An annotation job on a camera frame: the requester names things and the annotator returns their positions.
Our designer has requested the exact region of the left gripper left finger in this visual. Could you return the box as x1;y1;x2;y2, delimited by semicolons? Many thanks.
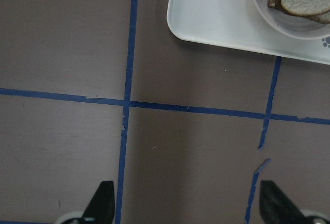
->
82;181;114;224

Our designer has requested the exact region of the white bear tray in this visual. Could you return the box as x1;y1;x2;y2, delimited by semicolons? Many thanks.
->
167;0;329;64

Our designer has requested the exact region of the white round plate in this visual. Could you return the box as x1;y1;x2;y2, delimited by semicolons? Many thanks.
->
253;0;329;40

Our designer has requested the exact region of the bread slice on plate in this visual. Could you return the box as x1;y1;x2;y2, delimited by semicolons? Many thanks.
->
312;12;330;24

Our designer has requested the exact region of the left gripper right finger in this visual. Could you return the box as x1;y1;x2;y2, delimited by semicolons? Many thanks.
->
259;181;307;223

